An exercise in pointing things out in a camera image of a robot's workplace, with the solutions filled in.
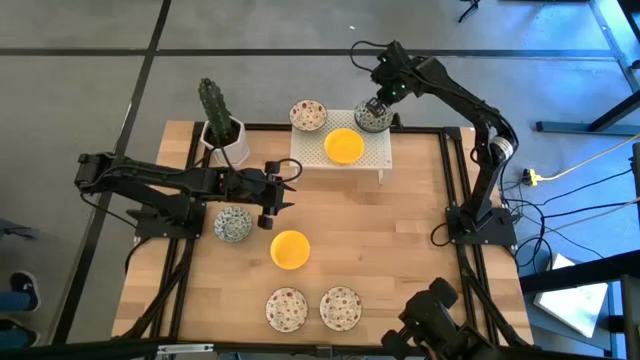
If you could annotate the black aluminium frame rail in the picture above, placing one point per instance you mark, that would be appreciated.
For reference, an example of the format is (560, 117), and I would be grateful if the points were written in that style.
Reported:
(182, 270)
(444, 170)
(270, 127)

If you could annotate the teal patterned mini bowl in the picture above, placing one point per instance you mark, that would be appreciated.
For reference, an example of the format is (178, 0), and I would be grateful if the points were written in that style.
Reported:
(367, 124)
(233, 224)

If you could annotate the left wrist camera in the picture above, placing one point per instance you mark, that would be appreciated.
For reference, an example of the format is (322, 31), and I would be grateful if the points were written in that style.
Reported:
(271, 168)

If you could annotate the white perforated shelf rack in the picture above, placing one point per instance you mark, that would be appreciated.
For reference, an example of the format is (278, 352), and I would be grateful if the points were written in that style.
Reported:
(310, 150)

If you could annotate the black knobbed mount device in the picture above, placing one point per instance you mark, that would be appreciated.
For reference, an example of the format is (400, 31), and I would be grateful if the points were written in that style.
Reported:
(430, 320)

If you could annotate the white hexagonal plant pot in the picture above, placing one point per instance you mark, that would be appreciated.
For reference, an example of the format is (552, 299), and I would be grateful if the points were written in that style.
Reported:
(235, 150)

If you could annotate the white flat board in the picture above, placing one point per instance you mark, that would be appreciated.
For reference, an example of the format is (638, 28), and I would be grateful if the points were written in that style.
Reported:
(570, 300)

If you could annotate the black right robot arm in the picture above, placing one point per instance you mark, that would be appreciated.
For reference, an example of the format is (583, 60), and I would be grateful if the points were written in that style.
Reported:
(480, 115)

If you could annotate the black tripod leg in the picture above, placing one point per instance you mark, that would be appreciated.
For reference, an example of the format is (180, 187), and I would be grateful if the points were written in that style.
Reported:
(469, 9)

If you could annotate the yellow mini bowl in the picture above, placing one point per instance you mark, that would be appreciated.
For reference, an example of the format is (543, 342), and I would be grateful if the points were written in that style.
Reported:
(290, 249)
(344, 146)

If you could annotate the black stand foot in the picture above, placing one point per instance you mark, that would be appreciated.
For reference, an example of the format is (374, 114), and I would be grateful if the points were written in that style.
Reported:
(585, 127)

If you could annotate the silver metal bracket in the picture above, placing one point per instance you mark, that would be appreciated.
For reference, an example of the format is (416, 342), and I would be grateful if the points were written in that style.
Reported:
(185, 349)

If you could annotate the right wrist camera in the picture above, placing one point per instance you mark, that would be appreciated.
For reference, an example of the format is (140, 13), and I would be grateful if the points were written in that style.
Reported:
(392, 50)

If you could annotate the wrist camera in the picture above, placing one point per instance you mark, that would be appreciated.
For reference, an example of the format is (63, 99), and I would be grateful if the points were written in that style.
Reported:
(392, 50)
(271, 168)

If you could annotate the person's shoe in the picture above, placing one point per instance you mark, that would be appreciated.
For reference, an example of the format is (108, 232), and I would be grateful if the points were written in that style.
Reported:
(15, 335)
(25, 287)

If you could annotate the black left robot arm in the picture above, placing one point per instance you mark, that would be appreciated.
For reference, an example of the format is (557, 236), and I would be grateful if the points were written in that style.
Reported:
(150, 175)

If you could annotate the lime green floral mini bowl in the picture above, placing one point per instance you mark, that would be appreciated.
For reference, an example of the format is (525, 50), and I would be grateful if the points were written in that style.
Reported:
(340, 308)

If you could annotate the green cactus plant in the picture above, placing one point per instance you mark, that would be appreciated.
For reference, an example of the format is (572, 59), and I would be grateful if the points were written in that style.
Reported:
(215, 107)

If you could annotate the black frame crossbar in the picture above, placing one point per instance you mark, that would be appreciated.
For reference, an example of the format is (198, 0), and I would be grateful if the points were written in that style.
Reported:
(75, 351)

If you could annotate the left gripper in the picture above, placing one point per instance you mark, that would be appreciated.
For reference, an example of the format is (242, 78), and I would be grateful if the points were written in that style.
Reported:
(245, 186)

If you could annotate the yellow power plug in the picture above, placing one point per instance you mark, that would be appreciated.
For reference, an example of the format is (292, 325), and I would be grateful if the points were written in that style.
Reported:
(531, 177)

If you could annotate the dark green floral mini bowl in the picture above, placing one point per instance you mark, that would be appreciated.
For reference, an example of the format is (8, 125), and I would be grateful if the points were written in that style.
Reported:
(286, 309)

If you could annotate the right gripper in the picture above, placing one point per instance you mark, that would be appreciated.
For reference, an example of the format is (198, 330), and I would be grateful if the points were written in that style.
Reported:
(397, 80)

